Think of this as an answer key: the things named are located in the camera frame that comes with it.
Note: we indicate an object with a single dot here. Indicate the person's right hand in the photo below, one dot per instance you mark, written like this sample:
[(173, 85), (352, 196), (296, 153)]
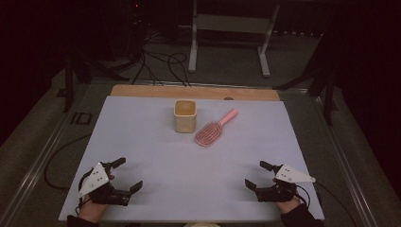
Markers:
[(287, 206)]

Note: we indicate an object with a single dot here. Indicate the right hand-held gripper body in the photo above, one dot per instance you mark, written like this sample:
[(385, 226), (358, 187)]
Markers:
[(291, 175)]

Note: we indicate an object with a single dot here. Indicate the wooden table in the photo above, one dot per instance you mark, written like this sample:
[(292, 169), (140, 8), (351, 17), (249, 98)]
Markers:
[(189, 92)]

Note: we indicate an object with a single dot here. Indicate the white metal stand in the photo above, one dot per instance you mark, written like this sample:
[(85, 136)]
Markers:
[(233, 23)]

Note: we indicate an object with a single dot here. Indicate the metal floor rail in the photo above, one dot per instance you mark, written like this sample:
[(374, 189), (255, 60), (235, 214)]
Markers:
[(346, 167), (34, 167)]

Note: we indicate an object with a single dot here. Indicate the person's left hand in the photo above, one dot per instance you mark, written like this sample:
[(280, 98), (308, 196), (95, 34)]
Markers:
[(91, 212)]

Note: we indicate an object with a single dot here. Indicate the black metal stand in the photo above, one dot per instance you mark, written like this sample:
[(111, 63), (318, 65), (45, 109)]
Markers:
[(328, 94), (68, 82)]

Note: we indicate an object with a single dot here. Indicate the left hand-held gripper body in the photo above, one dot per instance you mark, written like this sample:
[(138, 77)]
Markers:
[(94, 181)]

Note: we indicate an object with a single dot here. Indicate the pink hairbrush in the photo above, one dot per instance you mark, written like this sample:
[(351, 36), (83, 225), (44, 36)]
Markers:
[(208, 134)]

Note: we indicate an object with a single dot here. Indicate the beige square cup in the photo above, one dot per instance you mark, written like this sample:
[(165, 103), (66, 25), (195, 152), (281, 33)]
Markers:
[(185, 121)]

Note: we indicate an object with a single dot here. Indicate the white table cover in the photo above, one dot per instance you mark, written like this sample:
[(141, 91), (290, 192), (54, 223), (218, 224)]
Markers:
[(189, 176)]

